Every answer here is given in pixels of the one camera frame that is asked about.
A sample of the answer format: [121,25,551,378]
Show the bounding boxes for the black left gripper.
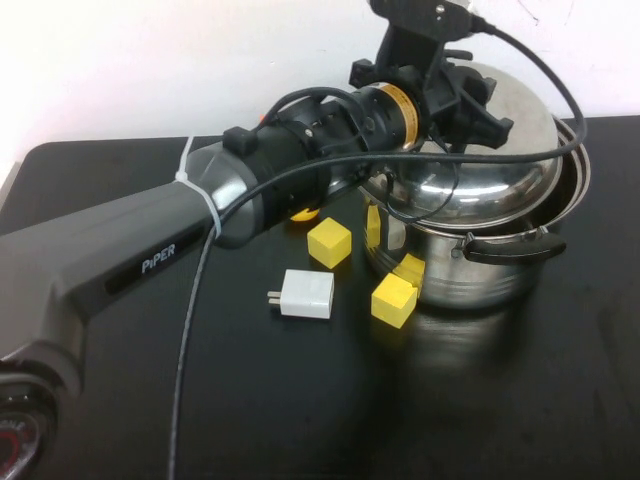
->
[348,58,517,152]

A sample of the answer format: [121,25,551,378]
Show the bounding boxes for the steel lid with black knob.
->
[367,62,569,224]

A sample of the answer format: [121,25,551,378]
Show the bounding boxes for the yellow cube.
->
[306,216,353,270]
[370,272,418,330]

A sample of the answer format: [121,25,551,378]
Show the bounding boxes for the white plug charger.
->
[268,268,335,320]

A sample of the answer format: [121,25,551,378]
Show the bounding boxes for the white zip tie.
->
[173,135,224,237]

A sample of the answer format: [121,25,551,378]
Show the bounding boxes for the black camera cable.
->
[167,10,589,480]

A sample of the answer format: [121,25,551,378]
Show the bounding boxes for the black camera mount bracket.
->
[375,22,447,81]

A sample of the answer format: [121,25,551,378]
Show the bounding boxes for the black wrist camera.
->
[368,0,475,40]

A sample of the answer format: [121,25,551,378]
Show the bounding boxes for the thin black wire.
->
[381,138,464,224]

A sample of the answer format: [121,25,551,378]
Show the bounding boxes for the stainless steel pot black handles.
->
[362,115,592,314]

